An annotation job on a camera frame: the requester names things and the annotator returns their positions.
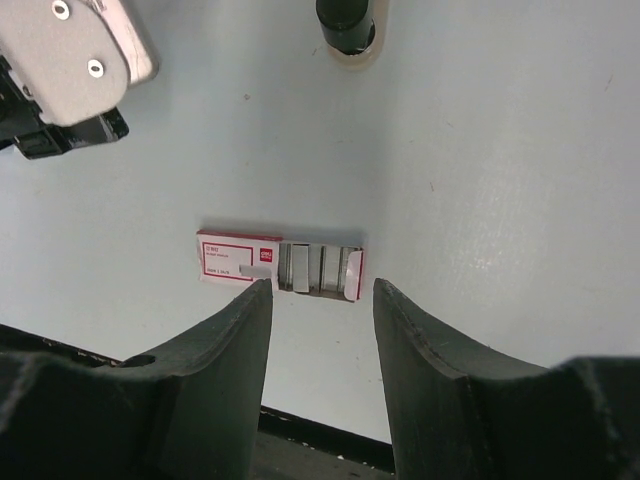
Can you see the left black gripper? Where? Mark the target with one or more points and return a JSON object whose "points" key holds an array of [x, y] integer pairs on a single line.
{"points": [[23, 128]]}

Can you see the black staple remover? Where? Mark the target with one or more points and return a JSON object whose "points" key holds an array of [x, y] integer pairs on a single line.
{"points": [[354, 31]]}

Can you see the red staple box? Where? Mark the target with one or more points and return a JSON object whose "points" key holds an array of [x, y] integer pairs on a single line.
{"points": [[305, 268]]}

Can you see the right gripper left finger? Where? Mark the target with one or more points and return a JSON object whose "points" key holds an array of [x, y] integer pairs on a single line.
{"points": [[186, 409]]}

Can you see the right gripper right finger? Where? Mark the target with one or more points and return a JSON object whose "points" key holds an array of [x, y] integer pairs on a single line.
{"points": [[458, 409]]}

